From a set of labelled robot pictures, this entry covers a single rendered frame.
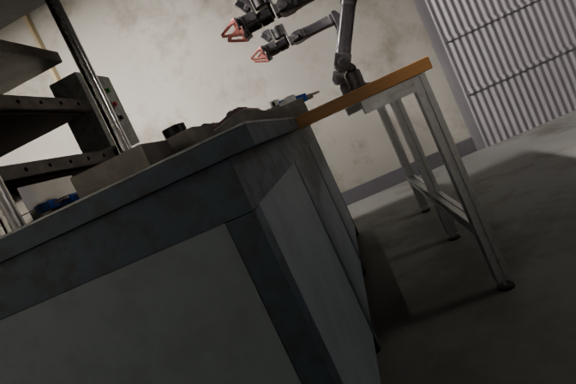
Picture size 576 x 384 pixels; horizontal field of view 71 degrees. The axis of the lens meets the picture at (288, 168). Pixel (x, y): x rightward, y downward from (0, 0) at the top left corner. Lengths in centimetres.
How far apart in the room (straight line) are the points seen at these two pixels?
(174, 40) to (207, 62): 33
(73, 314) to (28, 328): 9
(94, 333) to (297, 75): 294
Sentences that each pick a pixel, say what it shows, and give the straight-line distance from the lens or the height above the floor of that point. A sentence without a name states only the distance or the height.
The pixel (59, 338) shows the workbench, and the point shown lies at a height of 60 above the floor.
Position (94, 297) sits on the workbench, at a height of 64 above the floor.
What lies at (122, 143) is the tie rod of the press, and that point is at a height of 104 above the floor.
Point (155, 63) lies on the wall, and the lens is 379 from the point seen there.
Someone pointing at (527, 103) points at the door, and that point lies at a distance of 376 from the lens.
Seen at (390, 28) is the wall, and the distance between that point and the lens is 357.
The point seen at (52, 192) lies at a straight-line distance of 163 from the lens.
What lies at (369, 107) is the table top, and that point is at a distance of 133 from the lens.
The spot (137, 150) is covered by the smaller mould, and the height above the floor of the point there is 85.
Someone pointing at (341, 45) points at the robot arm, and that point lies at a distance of 160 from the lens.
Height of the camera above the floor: 75
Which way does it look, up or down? 4 degrees down
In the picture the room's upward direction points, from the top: 25 degrees counter-clockwise
